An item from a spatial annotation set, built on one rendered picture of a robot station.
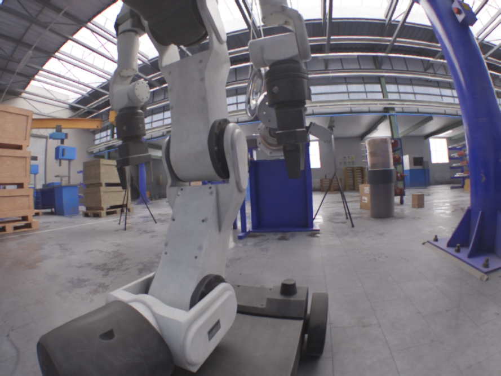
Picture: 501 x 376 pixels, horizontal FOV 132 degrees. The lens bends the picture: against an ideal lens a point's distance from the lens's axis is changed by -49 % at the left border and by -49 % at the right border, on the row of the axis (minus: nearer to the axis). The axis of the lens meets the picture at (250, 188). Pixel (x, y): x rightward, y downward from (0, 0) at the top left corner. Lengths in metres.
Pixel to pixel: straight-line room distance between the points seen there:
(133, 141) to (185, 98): 0.20
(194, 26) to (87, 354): 0.60
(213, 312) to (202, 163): 0.29
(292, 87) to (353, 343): 0.74
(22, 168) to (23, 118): 0.88
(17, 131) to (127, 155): 4.03
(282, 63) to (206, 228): 0.35
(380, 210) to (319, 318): 2.58
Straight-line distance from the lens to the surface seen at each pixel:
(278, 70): 0.41
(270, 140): 2.32
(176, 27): 0.54
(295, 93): 0.40
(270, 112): 1.07
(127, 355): 0.30
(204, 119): 0.47
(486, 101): 1.70
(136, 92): 0.62
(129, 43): 0.71
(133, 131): 0.61
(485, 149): 1.63
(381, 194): 3.06
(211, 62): 0.51
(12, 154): 4.40
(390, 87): 10.63
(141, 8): 0.51
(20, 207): 4.35
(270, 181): 2.55
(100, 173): 5.39
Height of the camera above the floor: 0.52
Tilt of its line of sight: level
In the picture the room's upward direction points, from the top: 3 degrees counter-clockwise
